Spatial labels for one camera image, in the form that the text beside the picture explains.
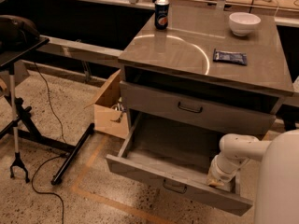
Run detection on grey metal drawer cabinet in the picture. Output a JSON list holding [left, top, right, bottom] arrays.
[[117, 5, 296, 142]]

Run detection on blue pepsi can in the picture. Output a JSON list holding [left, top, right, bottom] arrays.
[[155, 0, 169, 30]]

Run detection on black bag on stand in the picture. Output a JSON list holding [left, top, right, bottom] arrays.
[[0, 15, 40, 50]]

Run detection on blue snack packet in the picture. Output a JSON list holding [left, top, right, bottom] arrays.
[[213, 49, 248, 65]]

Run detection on black floor cable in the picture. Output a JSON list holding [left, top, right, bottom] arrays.
[[30, 61, 67, 224]]

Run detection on grey metal bench rail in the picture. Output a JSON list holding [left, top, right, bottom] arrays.
[[39, 36, 122, 68]]

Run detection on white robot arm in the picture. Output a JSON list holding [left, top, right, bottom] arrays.
[[206, 130, 299, 224]]

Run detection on grey drawer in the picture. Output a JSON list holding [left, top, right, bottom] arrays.
[[120, 81, 276, 135], [107, 114, 252, 216]]

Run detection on white ceramic bowl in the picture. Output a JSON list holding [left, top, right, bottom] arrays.
[[229, 12, 261, 36]]

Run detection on grey top drawer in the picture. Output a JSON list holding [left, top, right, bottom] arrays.
[[120, 81, 276, 135]]

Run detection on cardboard box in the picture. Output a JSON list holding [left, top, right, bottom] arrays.
[[86, 70, 129, 139]]

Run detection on black rolling stand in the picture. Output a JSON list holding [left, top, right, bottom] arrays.
[[0, 37, 94, 185]]

